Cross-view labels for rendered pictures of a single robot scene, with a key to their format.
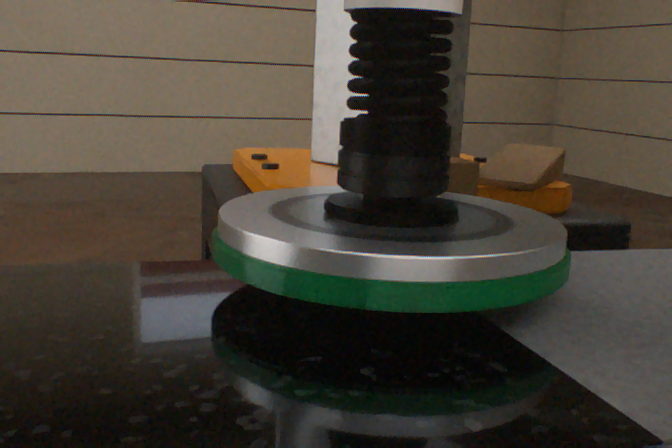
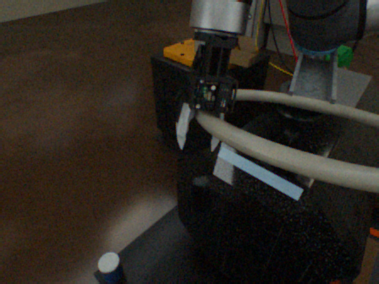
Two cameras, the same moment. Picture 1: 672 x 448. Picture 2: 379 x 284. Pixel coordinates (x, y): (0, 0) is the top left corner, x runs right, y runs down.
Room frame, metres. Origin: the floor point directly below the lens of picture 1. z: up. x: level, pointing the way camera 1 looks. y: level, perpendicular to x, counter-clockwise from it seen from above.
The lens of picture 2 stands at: (-0.19, 0.94, 1.41)
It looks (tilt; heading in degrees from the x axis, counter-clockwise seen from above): 39 degrees down; 329
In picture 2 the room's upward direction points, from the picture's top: straight up
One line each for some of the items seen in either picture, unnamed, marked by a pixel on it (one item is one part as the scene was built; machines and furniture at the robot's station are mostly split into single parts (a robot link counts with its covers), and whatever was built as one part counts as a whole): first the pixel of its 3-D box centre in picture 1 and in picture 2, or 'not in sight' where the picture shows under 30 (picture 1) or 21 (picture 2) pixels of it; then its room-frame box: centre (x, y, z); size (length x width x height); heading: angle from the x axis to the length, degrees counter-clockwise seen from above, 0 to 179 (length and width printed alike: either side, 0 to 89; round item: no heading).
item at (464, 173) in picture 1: (408, 170); (237, 57); (0.98, -0.09, 0.81); 0.20 x 0.10 x 0.05; 23
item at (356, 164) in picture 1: (393, 159); not in sight; (0.43, -0.03, 0.88); 0.07 x 0.07 x 0.01
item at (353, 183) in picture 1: (392, 179); not in sight; (0.43, -0.03, 0.87); 0.07 x 0.07 x 0.01
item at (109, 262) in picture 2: not in sight; (111, 268); (0.52, 0.98, 0.08); 0.10 x 0.10 x 0.13
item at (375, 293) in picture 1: (389, 228); not in sight; (0.43, -0.03, 0.84); 0.22 x 0.22 x 0.04
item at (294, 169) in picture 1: (384, 173); (211, 51); (1.24, -0.08, 0.76); 0.49 x 0.49 x 0.05; 15
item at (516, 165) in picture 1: (519, 164); (245, 45); (1.12, -0.29, 0.80); 0.20 x 0.10 x 0.05; 151
